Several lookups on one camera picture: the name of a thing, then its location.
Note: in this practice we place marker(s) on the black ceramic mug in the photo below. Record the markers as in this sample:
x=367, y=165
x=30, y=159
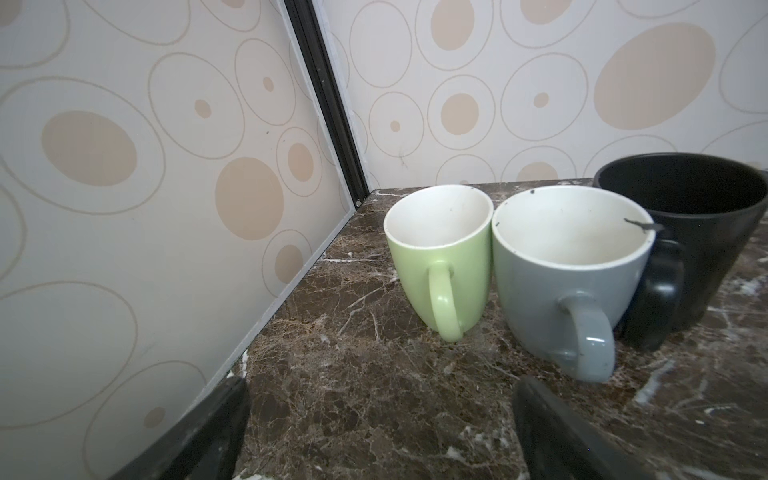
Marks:
x=704, y=210

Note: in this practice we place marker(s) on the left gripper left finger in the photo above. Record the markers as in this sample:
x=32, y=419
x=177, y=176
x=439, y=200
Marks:
x=204, y=444

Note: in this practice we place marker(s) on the light green ceramic mug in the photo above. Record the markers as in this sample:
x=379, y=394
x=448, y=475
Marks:
x=440, y=242

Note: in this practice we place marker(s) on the grey ceramic mug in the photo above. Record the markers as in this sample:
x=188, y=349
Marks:
x=567, y=263

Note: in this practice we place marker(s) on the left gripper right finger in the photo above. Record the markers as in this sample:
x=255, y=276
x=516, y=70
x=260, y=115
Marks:
x=558, y=444

